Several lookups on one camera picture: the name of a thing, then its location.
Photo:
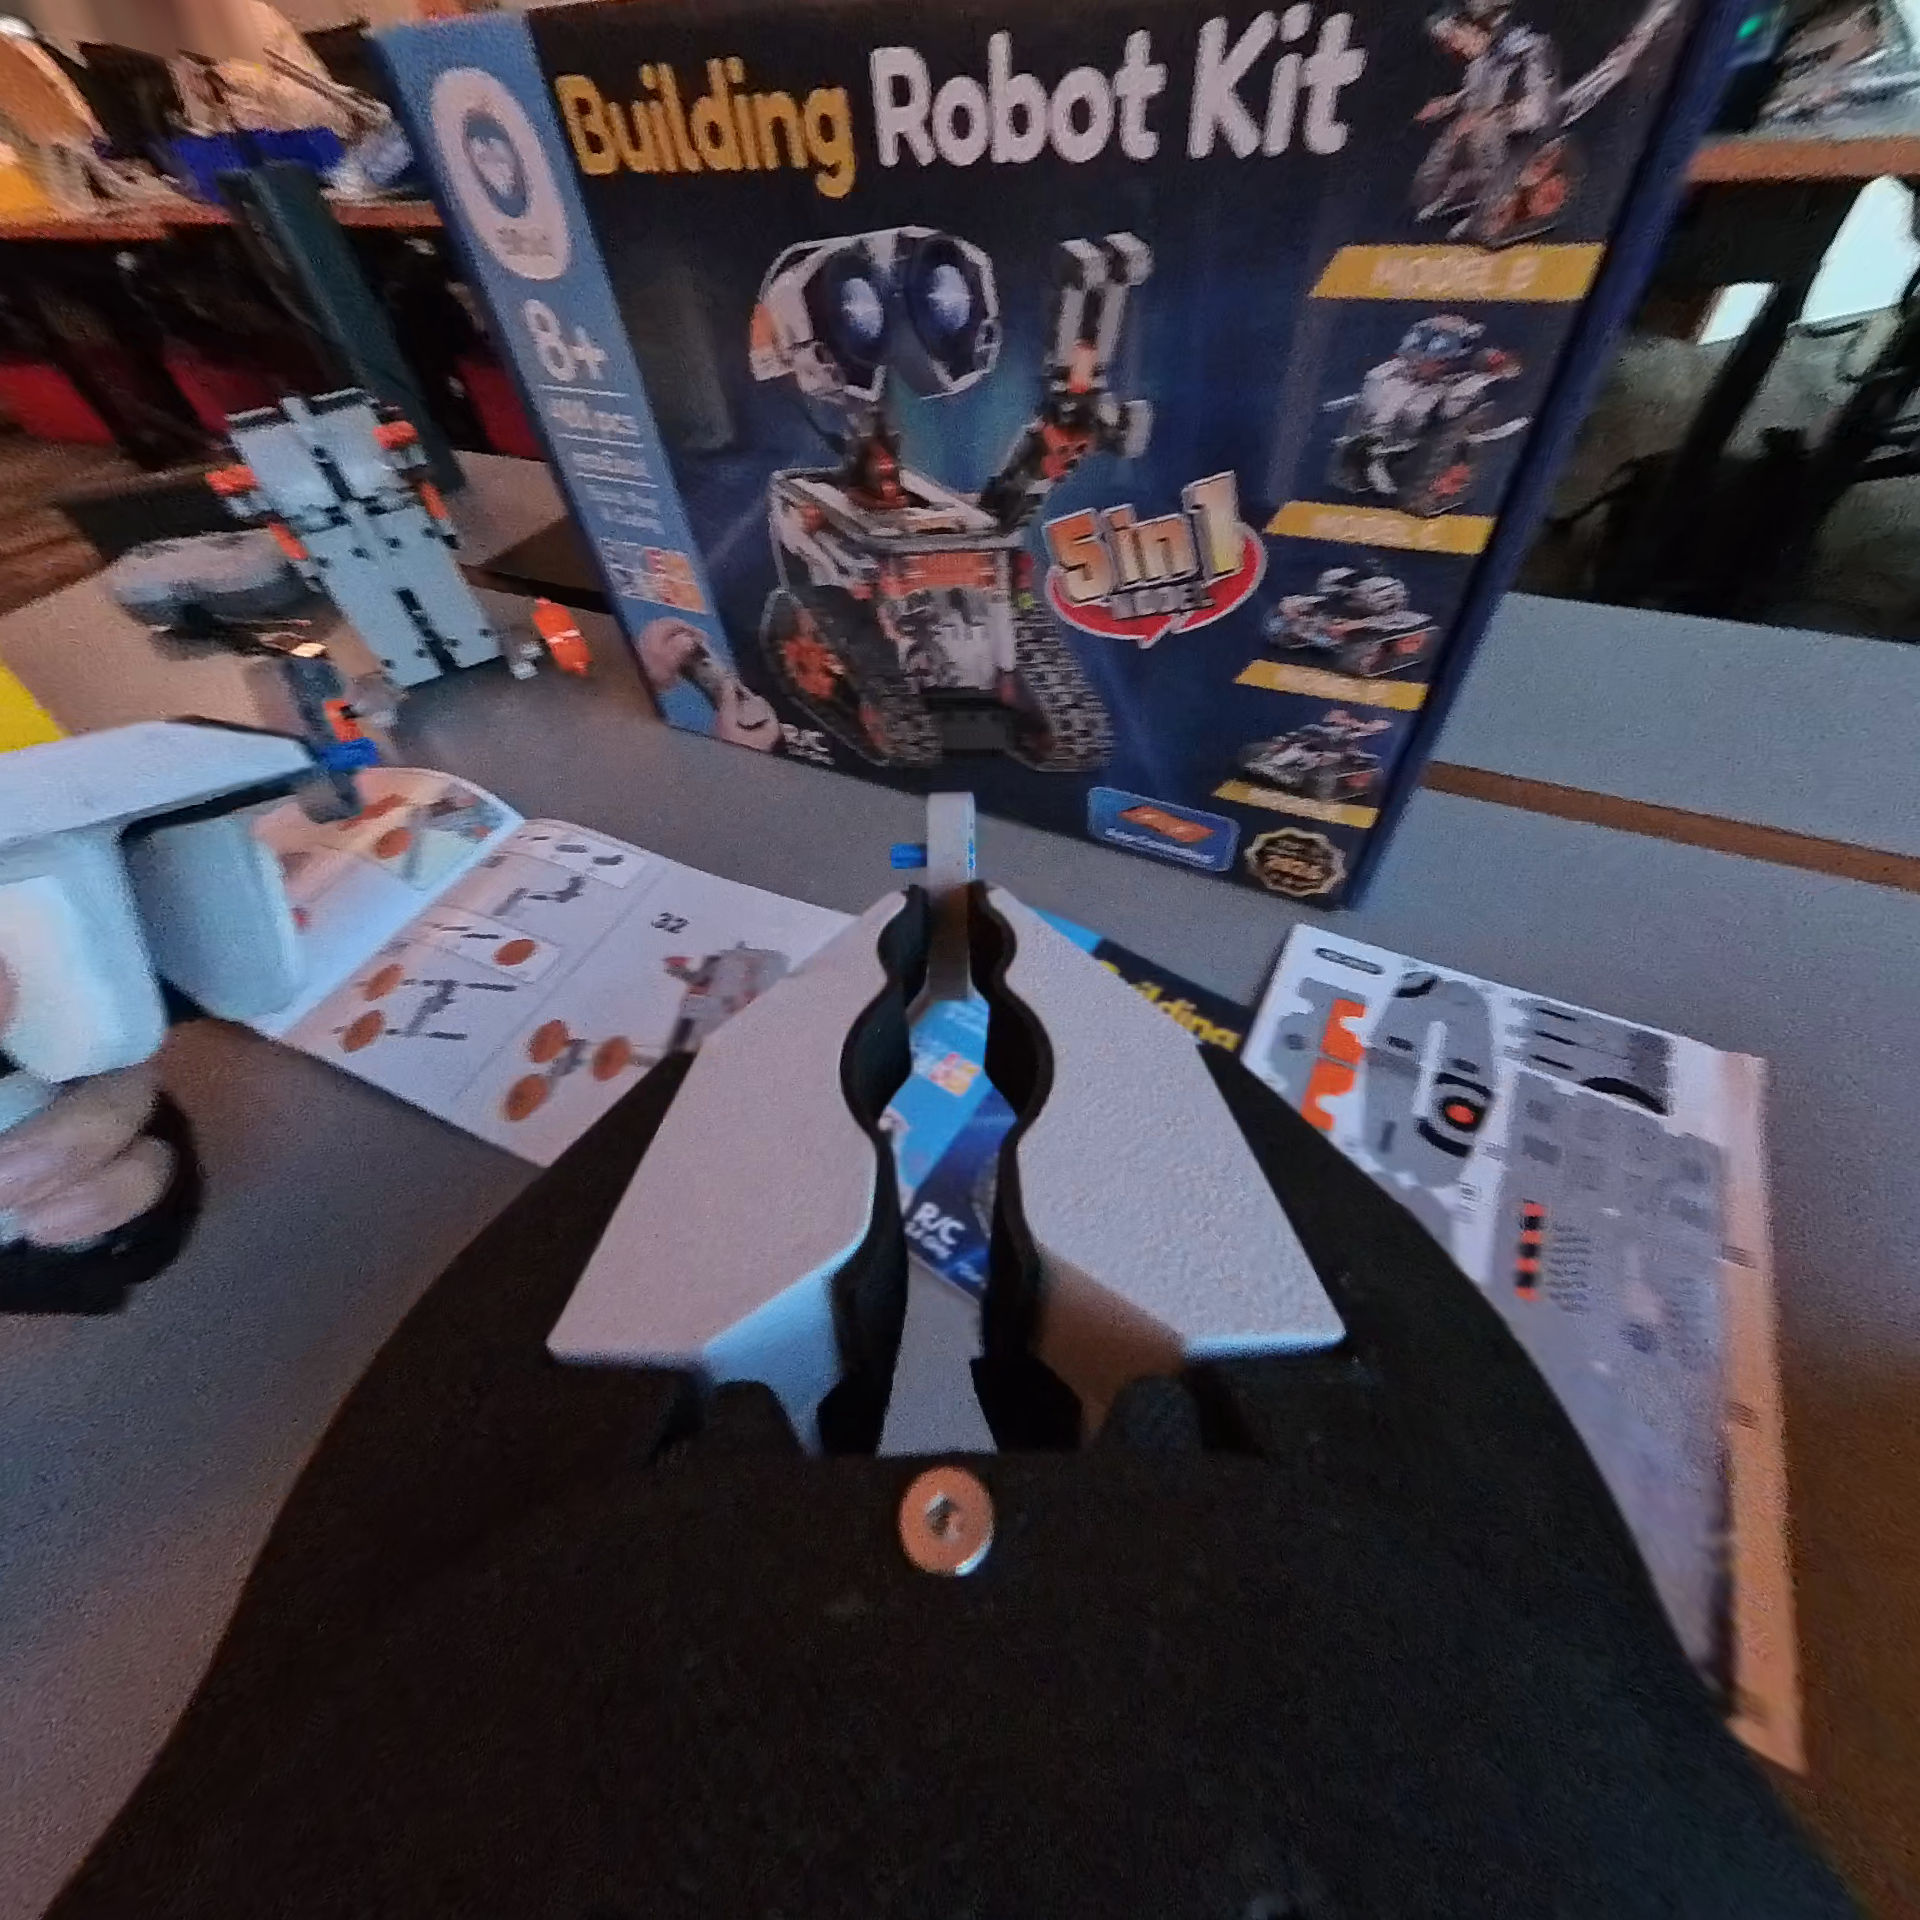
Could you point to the blue robot kit manual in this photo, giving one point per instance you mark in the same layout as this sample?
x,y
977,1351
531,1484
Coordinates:
x,y
1161,1008

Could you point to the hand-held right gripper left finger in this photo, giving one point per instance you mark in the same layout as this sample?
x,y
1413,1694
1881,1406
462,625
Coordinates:
x,y
733,1200

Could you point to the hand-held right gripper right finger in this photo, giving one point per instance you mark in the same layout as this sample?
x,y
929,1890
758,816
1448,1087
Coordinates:
x,y
1154,1200

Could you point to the open instruction booklet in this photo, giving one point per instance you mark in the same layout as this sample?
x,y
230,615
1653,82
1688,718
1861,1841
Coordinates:
x,y
494,960

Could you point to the long wooden workbench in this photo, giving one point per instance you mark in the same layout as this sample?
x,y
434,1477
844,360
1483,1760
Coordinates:
x,y
89,225

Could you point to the blue robot kit box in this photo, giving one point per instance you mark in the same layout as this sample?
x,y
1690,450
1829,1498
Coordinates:
x,y
1200,450

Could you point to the orange white booklet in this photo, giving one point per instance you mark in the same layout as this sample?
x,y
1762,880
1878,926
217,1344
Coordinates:
x,y
1574,1200

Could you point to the grey remote controller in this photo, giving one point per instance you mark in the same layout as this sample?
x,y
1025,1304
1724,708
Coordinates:
x,y
195,578

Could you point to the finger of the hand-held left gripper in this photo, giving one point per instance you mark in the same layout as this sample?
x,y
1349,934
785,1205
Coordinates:
x,y
134,774

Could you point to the light grey technic beam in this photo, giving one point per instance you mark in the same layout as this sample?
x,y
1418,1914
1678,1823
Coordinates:
x,y
954,840

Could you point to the grey desk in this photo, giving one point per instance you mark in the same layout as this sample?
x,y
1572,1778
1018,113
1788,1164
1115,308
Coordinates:
x,y
225,1425

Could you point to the black upright router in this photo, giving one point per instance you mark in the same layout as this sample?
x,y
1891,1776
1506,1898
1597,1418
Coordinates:
x,y
323,301

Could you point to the person's left hand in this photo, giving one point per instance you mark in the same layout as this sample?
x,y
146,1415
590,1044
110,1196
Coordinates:
x,y
59,1161

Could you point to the grey orange toy robot model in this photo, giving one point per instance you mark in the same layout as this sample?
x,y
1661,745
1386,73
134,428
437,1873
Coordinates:
x,y
374,541

